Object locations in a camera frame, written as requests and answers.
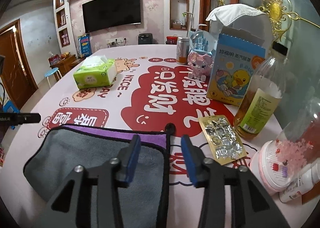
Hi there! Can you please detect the white pill bottle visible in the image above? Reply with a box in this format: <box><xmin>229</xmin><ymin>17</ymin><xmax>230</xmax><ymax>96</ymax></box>
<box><xmin>279</xmin><ymin>158</ymin><xmax>319</xmax><ymax>203</ymax></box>

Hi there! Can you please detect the brown wooden door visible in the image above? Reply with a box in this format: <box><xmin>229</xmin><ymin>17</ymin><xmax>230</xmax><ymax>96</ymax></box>
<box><xmin>1</xmin><ymin>19</ymin><xmax>38</xmax><ymax>109</ymax></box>

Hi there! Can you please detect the gold blister pill pack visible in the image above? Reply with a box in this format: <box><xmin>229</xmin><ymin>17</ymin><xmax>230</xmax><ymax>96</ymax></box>
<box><xmin>198</xmin><ymin>115</ymin><xmax>247</xmax><ymax>165</ymax></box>

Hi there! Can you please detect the glass dome pink base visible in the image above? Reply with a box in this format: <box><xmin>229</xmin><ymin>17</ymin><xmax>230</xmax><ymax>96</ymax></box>
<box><xmin>249</xmin><ymin>97</ymin><xmax>319</xmax><ymax>195</ymax></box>

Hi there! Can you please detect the green tissue pack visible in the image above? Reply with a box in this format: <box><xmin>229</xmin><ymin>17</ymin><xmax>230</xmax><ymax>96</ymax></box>
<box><xmin>73</xmin><ymin>56</ymin><xmax>117</xmax><ymax>90</ymax></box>

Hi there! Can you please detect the blue standing poster box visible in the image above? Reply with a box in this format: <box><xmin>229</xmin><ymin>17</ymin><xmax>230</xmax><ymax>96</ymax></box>
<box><xmin>78</xmin><ymin>34</ymin><xmax>92</xmax><ymax>58</ymax></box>

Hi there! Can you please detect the pink castle snow globe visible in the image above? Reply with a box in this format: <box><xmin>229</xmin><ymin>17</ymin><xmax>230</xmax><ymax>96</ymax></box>
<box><xmin>187</xmin><ymin>29</ymin><xmax>216</xmax><ymax>82</ymax></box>

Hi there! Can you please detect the blue round stool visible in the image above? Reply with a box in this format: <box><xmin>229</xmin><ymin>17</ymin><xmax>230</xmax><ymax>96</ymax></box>
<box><xmin>44</xmin><ymin>67</ymin><xmax>62</xmax><ymax>88</ymax></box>

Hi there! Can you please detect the wooden sliding glass door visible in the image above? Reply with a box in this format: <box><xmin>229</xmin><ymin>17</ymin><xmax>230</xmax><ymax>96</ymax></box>
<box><xmin>200</xmin><ymin>0</ymin><xmax>319</xmax><ymax>127</ymax></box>

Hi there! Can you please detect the purple grey microfibre towel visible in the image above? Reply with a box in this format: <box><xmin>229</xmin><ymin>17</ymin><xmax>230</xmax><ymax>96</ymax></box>
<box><xmin>23</xmin><ymin>124</ymin><xmax>175</xmax><ymax>227</ymax></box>

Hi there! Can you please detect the silver orange drink can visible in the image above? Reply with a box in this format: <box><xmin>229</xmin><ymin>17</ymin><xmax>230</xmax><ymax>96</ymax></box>
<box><xmin>176</xmin><ymin>37</ymin><xmax>189</xmax><ymax>65</ymax></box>

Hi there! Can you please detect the black wall television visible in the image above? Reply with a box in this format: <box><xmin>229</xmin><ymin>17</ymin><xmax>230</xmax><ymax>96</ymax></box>
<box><xmin>82</xmin><ymin>0</ymin><xmax>142</xmax><ymax>33</ymax></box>

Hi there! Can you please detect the wooden tv cabinet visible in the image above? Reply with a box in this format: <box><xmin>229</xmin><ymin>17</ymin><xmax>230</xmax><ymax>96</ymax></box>
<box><xmin>50</xmin><ymin>55</ymin><xmax>85</xmax><ymax>77</ymax></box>

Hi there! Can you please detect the blue plastic step stool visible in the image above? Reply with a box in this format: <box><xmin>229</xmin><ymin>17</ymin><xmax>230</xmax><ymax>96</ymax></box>
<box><xmin>2</xmin><ymin>100</ymin><xmax>20</xmax><ymax>130</ymax></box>

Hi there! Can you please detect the blue duck carton box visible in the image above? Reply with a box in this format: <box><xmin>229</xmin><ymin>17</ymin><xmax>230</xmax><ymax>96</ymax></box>
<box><xmin>207</xmin><ymin>26</ymin><xmax>265</xmax><ymax>106</ymax></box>

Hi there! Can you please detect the red lidded pot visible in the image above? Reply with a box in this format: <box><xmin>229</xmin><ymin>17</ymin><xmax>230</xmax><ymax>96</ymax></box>
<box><xmin>165</xmin><ymin>36</ymin><xmax>178</xmax><ymax>45</ymax></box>

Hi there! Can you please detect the glass bottle yellow liquid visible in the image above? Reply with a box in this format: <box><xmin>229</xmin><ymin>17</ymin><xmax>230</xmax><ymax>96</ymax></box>
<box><xmin>233</xmin><ymin>42</ymin><xmax>288</xmax><ymax>140</ymax></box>

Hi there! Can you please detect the pink printed tablecloth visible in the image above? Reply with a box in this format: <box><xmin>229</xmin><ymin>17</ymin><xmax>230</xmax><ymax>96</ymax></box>
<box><xmin>1</xmin><ymin>45</ymin><xmax>237</xmax><ymax>227</ymax></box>

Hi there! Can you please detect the dark grey air fryer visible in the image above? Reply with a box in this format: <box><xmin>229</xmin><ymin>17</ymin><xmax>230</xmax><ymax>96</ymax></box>
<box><xmin>138</xmin><ymin>33</ymin><xmax>153</xmax><ymax>45</ymax></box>

